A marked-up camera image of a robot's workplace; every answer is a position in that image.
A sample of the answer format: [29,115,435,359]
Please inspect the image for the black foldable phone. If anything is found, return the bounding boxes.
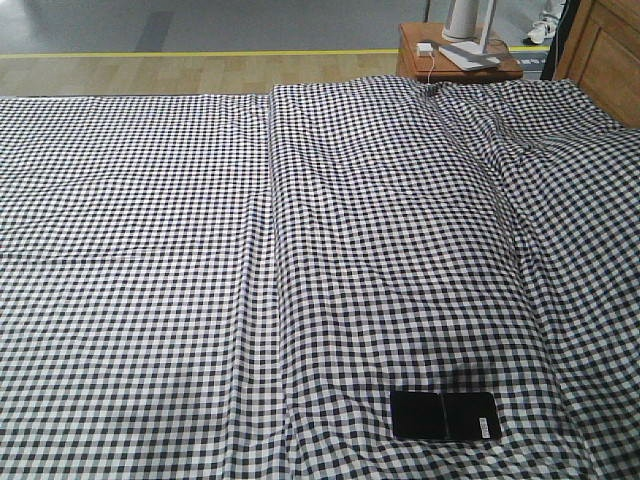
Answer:
[390,391,502,441]

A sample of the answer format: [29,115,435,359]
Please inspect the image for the checkered bed sheet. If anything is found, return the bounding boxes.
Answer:
[1,95,289,479]

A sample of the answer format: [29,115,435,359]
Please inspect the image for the wooden headboard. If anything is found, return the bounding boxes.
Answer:
[554,0,639,128]

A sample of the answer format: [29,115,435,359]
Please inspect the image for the white charger adapter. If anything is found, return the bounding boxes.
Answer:
[415,42,436,58]

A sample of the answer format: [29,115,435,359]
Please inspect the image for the wooden nightstand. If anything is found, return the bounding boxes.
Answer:
[396,22,523,84]

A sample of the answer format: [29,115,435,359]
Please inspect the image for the checkered quilt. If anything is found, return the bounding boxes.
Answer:
[263,77,639,479]

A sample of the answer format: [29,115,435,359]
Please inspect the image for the white sneaker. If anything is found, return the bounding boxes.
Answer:
[523,20,556,45]

